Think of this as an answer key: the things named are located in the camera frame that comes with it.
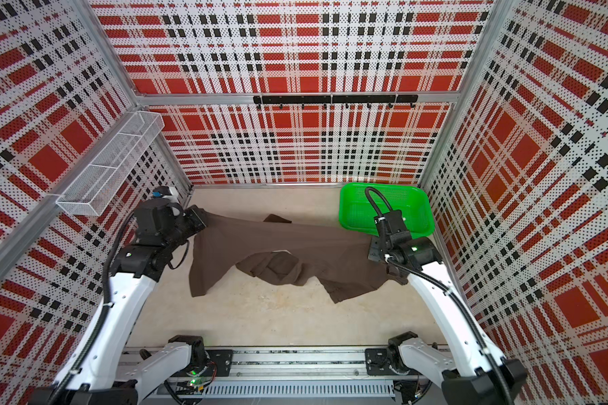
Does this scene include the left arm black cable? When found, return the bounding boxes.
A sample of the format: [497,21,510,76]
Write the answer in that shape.
[45,207,191,405]

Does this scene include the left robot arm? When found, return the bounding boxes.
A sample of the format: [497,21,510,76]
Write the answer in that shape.
[28,187,207,404]

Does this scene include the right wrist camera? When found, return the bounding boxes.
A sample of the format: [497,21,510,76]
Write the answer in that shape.
[375,209,412,246]

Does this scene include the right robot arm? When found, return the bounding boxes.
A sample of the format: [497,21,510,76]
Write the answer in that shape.
[366,236,528,404]

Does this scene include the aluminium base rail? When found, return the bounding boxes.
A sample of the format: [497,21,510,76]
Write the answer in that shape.
[88,345,487,405]

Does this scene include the white wire mesh shelf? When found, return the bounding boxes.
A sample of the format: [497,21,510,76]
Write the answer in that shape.
[57,111,164,217]

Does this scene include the black hook rail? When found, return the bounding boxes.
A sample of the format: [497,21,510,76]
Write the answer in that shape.
[253,94,419,108]

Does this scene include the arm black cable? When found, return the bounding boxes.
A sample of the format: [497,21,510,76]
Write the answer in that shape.
[45,207,191,405]
[364,186,513,405]

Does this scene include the brown trousers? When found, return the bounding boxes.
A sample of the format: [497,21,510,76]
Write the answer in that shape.
[189,214,408,303]

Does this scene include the green plastic basket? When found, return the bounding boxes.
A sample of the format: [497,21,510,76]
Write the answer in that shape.
[339,183,435,238]

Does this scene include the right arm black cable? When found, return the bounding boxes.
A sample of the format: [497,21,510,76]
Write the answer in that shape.
[364,186,513,405]

